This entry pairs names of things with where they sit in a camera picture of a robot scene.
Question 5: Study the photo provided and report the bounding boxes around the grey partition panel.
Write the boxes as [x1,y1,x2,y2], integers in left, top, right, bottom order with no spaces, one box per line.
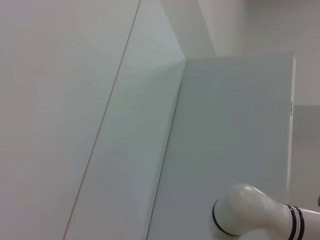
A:
[146,50,297,240]

